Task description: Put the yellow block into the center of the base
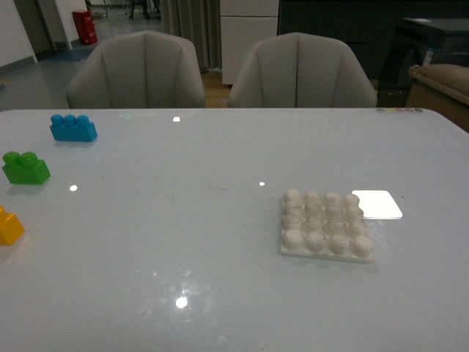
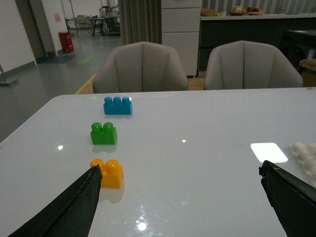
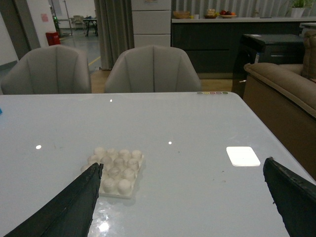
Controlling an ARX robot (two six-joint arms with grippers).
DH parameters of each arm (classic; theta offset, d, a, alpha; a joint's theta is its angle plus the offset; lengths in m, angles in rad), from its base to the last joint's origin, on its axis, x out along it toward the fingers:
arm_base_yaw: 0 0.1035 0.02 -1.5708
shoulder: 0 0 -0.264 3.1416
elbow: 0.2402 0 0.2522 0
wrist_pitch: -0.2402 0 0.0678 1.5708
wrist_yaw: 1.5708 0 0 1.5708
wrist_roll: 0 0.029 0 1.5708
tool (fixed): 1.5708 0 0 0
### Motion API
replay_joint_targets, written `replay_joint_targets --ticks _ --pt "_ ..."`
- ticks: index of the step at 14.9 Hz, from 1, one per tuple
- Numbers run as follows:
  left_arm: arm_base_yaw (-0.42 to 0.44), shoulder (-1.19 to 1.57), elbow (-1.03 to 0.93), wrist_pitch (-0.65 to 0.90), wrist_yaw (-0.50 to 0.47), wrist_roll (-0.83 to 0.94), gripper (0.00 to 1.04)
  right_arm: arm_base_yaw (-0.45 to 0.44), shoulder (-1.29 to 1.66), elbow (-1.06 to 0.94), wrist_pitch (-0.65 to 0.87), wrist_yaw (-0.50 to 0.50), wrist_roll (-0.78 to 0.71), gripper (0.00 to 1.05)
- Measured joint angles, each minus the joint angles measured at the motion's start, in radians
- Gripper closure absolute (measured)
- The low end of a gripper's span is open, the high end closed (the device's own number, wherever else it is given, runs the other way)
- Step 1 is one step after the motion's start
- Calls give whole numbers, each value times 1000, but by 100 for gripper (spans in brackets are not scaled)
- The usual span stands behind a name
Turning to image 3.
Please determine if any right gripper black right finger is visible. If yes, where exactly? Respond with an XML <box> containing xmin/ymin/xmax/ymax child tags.
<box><xmin>263</xmin><ymin>157</ymin><xmax>316</xmax><ymax>237</ymax></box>

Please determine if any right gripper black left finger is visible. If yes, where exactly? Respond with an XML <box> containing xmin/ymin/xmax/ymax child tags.
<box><xmin>6</xmin><ymin>163</ymin><xmax>103</xmax><ymax>237</ymax></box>

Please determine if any brown sofa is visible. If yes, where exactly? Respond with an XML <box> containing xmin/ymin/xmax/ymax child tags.
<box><xmin>243</xmin><ymin>30</ymin><xmax>316</xmax><ymax>178</ymax></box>

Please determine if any coloured sticker strip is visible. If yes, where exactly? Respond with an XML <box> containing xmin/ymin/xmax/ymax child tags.
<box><xmin>197</xmin><ymin>91</ymin><xmax>229</xmax><ymax>95</ymax></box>

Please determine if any grey left armchair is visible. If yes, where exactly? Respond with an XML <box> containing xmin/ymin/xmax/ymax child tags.
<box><xmin>0</xmin><ymin>44</ymin><xmax>92</xmax><ymax>95</ymax></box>

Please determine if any grey armchair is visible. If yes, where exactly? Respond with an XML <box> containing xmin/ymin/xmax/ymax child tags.
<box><xmin>104</xmin><ymin>45</ymin><xmax>201</xmax><ymax>93</ymax></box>
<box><xmin>0</xmin><ymin>44</ymin><xmax>92</xmax><ymax>95</ymax></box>

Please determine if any grey right armchair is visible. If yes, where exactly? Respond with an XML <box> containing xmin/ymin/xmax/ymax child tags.
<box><xmin>104</xmin><ymin>45</ymin><xmax>201</xmax><ymax>93</ymax></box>

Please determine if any dark kitchen counter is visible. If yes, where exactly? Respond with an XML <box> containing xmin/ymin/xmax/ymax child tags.
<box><xmin>171</xmin><ymin>17</ymin><xmax>316</xmax><ymax>75</ymax></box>

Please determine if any red fire box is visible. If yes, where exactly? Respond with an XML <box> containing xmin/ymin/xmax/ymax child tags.
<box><xmin>45</xmin><ymin>32</ymin><xmax>61</xmax><ymax>46</ymax></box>

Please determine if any potted plant white pot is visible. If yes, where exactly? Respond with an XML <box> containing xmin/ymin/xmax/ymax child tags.
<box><xmin>289</xmin><ymin>0</ymin><xmax>314</xmax><ymax>18</ymax></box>

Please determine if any fruit plate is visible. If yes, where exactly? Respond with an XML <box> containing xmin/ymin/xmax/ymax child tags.
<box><xmin>220</xmin><ymin>10</ymin><xmax>237</xmax><ymax>18</ymax></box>

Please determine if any grey curtain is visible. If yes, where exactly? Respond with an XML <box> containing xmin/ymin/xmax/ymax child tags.
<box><xmin>94</xmin><ymin>0</ymin><xmax>134</xmax><ymax>70</ymax></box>

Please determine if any white drawer cabinet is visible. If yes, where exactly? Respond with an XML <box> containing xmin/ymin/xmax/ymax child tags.
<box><xmin>131</xmin><ymin>0</ymin><xmax>171</xmax><ymax>47</ymax></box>

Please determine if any wicker basket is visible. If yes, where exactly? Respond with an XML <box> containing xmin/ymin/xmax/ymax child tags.
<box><xmin>173</xmin><ymin>10</ymin><xmax>190</xmax><ymax>19</ymax></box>

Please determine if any white studded base plate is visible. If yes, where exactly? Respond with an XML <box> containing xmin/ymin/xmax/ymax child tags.
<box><xmin>80</xmin><ymin>147</ymin><xmax>144</xmax><ymax>198</ymax></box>

